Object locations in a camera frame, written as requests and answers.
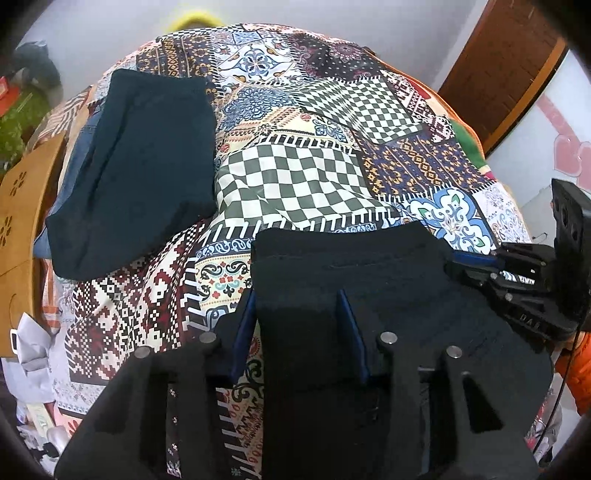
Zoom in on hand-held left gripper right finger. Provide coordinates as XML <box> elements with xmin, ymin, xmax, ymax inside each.
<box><xmin>337</xmin><ymin>289</ymin><xmax>541</xmax><ymax>480</ymax></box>

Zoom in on white plastic bag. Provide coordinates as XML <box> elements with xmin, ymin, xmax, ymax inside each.
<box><xmin>9</xmin><ymin>314</ymin><xmax>57</xmax><ymax>402</ymax></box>

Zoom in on colourful fleece blanket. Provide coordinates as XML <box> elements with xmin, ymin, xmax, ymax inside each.
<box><xmin>445</xmin><ymin>117</ymin><xmax>491</xmax><ymax>172</ymax></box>

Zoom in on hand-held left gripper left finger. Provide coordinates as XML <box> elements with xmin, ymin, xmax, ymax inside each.
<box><xmin>54</xmin><ymin>288</ymin><xmax>259</xmax><ymax>480</ymax></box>

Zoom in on black pants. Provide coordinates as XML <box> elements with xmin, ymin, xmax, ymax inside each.
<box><xmin>249</xmin><ymin>224</ymin><xmax>555</xmax><ymax>480</ymax></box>

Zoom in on dark teal folded pants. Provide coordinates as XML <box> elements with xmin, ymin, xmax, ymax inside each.
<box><xmin>45</xmin><ymin>69</ymin><xmax>219</xmax><ymax>281</ymax></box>

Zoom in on pink heart sticker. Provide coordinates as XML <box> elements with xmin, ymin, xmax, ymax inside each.
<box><xmin>538</xmin><ymin>92</ymin><xmax>591</xmax><ymax>178</ymax></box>

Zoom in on yellow foam tube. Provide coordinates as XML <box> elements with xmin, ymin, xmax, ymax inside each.
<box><xmin>166</xmin><ymin>14</ymin><xmax>222</xmax><ymax>33</ymax></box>

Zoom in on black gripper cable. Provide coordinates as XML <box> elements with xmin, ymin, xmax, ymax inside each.
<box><xmin>531</xmin><ymin>318</ymin><xmax>585</xmax><ymax>467</ymax></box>

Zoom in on blue jeans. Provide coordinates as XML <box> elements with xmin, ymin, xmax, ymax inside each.
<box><xmin>32</xmin><ymin>99</ymin><xmax>112</xmax><ymax>259</ymax></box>

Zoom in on wooden lap table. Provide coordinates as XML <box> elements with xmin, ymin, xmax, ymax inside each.
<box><xmin>0</xmin><ymin>134</ymin><xmax>68</xmax><ymax>358</ymax></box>

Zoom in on brown wooden door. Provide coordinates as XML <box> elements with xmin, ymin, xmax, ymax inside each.
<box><xmin>436</xmin><ymin>0</ymin><xmax>568</xmax><ymax>155</ymax></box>

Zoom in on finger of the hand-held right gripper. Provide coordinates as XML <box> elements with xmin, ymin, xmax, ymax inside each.
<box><xmin>449</xmin><ymin>242</ymin><xmax>556</xmax><ymax>278</ymax></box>
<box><xmin>443</xmin><ymin>262</ymin><xmax>551</xmax><ymax>315</ymax></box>

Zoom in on zigzag patterned pillow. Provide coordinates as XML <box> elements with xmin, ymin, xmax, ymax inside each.
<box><xmin>32</xmin><ymin>88</ymin><xmax>95</xmax><ymax>144</ymax></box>

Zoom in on orange box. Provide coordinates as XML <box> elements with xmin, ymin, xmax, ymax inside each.
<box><xmin>0</xmin><ymin>76</ymin><xmax>21</xmax><ymax>118</ymax></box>

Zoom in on patchwork printed blanket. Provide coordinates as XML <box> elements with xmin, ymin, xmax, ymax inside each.
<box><xmin>28</xmin><ymin>23</ymin><xmax>564</xmax><ymax>480</ymax></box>

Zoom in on person's right forearm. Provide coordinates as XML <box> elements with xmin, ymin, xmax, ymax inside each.
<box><xmin>554</xmin><ymin>330</ymin><xmax>591</xmax><ymax>416</ymax></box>

